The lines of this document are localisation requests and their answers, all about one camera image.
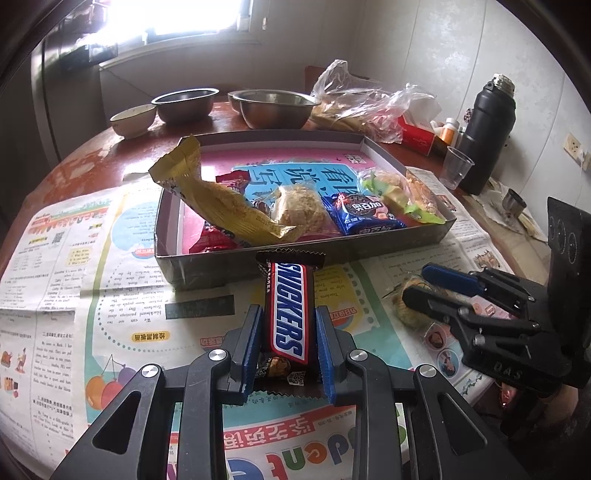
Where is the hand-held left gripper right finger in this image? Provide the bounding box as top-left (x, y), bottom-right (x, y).
top-left (314, 307), bottom-right (529, 480)

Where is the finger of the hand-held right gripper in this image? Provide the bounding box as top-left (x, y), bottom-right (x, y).
top-left (421, 263), bottom-right (532, 319)
top-left (402, 286), bottom-right (490, 352)

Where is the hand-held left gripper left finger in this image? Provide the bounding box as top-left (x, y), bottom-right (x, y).
top-left (48, 305), bottom-right (263, 480)

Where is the clear-wrapped rice cake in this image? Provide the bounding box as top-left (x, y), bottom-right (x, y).
top-left (392, 275), bottom-right (432, 328)
top-left (271, 181), bottom-right (334, 237)

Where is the brown chocolate bar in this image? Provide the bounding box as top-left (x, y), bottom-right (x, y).
top-left (255, 247), bottom-right (326, 400)

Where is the grey cardboard box tray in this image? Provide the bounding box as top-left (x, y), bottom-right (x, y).
top-left (154, 130), bottom-right (458, 291)

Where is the green and yellow pastry packet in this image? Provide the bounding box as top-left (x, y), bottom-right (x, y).
top-left (360, 168), bottom-right (446, 225)

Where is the blue cookie packet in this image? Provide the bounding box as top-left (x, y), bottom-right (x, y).
top-left (323, 189), bottom-right (407, 236)

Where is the red cartoon snack packet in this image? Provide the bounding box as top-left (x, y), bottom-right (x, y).
top-left (188, 170), bottom-right (252, 254)

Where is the yellow snack packet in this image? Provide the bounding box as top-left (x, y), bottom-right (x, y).
top-left (148, 135), bottom-right (301, 245)

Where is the small metal cup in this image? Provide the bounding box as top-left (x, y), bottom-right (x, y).
top-left (501, 188), bottom-right (527, 217)

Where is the white crumpled cloth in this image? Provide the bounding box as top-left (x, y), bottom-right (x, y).
top-left (475, 178), bottom-right (550, 241)

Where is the clear plastic cup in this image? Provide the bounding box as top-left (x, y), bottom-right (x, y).
top-left (438, 146), bottom-right (475, 190)

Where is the red tissue box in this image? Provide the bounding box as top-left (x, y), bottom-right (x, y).
top-left (398, 115), bottom-right (446, 156)

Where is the colourful newspaper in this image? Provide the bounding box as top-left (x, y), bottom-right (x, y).
top-left (0, 166), bottom-right (518, 480)

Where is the black thermos bottle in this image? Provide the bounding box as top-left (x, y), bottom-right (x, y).
top-left (457, 73), bottom-right (517, 195)

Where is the pink and blue book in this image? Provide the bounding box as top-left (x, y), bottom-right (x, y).
top-left (185, 145), bottom-right (416, 252)

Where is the clear plastic bag of food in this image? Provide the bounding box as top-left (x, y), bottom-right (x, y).
top-left (310, 59), bottom-right (437, 145)

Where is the large steel bowl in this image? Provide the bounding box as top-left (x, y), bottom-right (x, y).
top-left (232, 90), bottom-right (320, 130)

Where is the wooden chair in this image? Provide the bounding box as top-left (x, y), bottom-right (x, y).
top-left (305, 66), bottom-right (335, 95)

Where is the dark steel bowl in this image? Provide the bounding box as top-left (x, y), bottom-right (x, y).
top-left (151, 88), bottom-right (220, 124)

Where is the white ceramic bowl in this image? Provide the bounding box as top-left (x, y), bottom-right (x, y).
top-left (110, 104), bottom-right (157, 138)

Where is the grey refrigerator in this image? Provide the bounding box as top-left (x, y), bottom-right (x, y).
top-left (32, 32), bottom-right (105, 162)

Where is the dark wooden cabinet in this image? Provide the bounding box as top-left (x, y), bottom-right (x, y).
top-left (0, 28), bottom-right (47, 232)

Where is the black box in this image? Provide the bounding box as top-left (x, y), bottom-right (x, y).
top-left (60, 44), bottom-right (120, 70)

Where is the bright window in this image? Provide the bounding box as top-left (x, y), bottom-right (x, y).
top-left (99, 0), bottom-right (259, 40)

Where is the white wall socket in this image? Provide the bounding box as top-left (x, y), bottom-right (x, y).
top-left (561, 133), bottom-right (585, 166)

